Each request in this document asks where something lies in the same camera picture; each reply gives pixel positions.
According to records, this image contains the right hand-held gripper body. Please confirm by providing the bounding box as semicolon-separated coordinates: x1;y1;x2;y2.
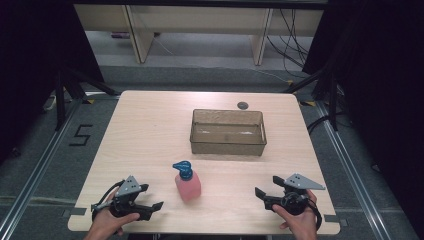
263;173;326;216

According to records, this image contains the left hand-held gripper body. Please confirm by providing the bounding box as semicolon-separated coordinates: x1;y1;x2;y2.
90;175;154;222

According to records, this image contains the pink soap bottle blue pump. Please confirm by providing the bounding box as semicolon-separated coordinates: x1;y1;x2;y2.
172;160;202;203

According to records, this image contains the clear brown plastic box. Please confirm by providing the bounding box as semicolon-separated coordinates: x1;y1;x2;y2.
189;108;268;157

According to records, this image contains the person's right hand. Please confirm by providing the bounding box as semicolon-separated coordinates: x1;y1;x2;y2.
272;189;319;238

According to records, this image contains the person's left hand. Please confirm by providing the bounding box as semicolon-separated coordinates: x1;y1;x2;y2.
88;189;141;238

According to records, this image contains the grey tape strip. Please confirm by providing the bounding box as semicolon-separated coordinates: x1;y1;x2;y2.
323;214;348;228
62;206;88;218

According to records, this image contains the black metal stand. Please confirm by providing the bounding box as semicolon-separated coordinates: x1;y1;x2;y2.
54;65;120;132
282;65;340;133

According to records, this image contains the black curtain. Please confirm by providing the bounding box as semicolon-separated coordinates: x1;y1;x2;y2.
0;0;105;166
301;0;424;239

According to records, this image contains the light wooden desk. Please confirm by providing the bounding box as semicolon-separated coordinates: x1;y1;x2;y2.
73;3;325;66

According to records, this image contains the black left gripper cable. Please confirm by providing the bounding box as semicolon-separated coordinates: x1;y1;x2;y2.
91;179;126;222

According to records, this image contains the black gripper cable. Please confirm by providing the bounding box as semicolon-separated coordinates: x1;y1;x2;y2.
91;179;126;222
305;197;323;232

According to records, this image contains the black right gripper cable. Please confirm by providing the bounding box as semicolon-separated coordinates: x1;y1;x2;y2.
305;197;323;232

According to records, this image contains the silver metal floor rail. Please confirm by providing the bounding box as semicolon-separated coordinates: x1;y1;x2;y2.
0;99;84;240
314;100;392;240

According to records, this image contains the thick black floor cable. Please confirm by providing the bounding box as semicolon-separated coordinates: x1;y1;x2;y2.
306;112;344;135

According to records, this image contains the thin white floor cable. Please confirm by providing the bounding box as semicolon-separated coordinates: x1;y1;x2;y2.
251;67;292;84

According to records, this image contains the bundle of black cables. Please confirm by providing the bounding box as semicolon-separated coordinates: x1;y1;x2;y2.
265;8;310;80

